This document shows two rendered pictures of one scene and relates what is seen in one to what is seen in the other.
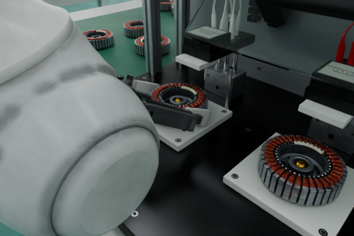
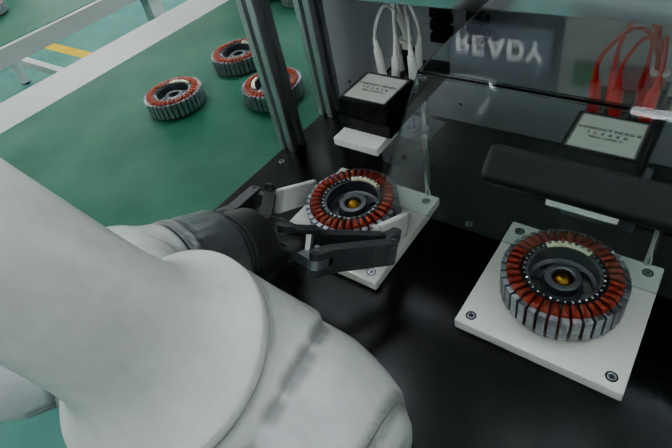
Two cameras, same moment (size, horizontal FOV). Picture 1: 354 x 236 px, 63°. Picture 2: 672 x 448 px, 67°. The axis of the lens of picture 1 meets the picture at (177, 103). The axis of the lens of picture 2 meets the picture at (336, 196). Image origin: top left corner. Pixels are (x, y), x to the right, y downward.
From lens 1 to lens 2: 13 cm
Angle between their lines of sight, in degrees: 9
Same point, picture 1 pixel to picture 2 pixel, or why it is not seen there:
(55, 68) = (273, 378)
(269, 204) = (530, 350)
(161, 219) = not seen: hidden behind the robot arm
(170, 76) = (322, 147)
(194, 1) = (330, 10)
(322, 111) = not seen: hidden behind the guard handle
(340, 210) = (629, 335)
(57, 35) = (261, 335)
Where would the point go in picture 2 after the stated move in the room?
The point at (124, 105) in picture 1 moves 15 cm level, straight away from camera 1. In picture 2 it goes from (367, 396) to (271, 194)
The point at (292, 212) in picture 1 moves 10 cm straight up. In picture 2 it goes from (564, 355) to (581, 285)
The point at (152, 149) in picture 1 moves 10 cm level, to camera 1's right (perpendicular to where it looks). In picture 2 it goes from (408, 428) to (625, 374)
